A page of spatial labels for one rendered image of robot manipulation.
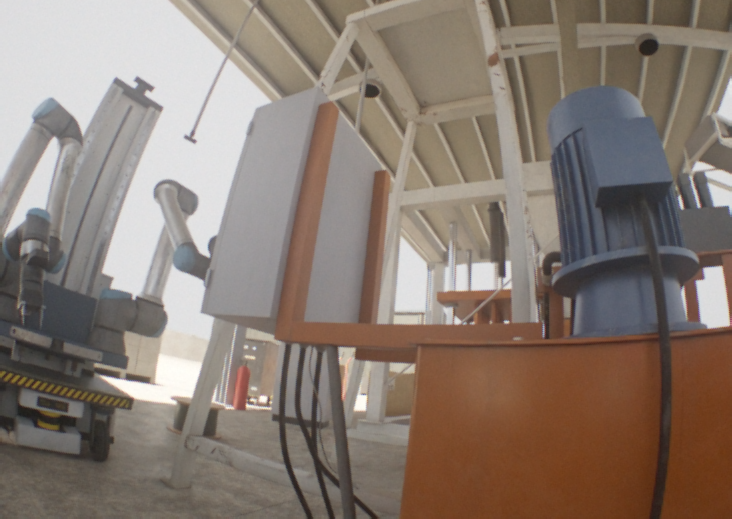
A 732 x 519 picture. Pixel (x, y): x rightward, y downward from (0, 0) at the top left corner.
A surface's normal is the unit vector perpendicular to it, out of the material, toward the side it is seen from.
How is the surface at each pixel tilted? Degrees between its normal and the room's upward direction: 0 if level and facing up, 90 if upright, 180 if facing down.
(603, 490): 90
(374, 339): 90
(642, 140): 90
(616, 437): 90
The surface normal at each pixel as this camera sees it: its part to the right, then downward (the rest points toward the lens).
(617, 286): -0.73, -0.41
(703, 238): -0.44, -0.37
